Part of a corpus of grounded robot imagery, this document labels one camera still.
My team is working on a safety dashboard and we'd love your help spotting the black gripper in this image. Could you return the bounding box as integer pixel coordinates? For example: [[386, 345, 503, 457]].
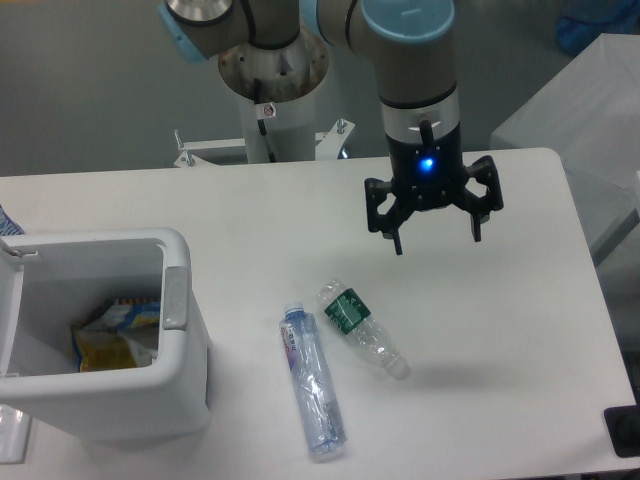
[[364, 123, 504, 256]]

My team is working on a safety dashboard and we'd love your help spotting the white metal base bracket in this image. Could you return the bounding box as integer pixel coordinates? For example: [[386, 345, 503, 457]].
[[173, 118, 356, 168]]

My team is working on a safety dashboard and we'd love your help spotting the white plastic trash can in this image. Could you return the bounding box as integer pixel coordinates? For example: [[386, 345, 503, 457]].
[[1, 228, 211, 441]]

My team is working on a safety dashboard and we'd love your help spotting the blue patterned packet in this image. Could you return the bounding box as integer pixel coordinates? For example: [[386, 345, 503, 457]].
[[0, 206, 24, 236]]

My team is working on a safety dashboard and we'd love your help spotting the clear bottle green label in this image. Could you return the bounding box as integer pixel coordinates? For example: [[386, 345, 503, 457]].
[[317, 279, 410, 380]]

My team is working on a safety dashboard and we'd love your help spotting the blue bag in corner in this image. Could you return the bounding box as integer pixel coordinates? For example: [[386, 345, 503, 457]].
[[554, 1, 639, 56]]

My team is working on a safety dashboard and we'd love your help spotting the white covered side table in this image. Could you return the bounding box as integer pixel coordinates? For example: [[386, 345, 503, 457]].
[[490, 34, 639, 264]]

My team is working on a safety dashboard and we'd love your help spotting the black device at edge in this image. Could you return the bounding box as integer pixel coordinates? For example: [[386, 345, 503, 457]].
[[604, 405, 639, 458]]

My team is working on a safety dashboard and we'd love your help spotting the clear blue-tinted plastic bottle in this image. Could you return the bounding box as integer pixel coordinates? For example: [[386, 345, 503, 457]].
[[279, 301, 347, 462]]

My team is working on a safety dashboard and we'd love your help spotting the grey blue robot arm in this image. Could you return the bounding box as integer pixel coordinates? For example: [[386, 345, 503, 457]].
[[158, 1, 503, 241]]

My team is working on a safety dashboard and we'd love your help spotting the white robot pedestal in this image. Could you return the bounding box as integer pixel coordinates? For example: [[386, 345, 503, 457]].
[[218, 27, 329, 161]]

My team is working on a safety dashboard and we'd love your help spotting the yellow blue snack wrapper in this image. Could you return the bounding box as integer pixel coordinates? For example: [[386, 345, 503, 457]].
[[70, 297, 161, 373]]

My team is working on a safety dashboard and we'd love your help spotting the black cable on pedestal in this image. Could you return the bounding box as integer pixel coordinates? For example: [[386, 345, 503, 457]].
[[252, 77, 278, 164]]

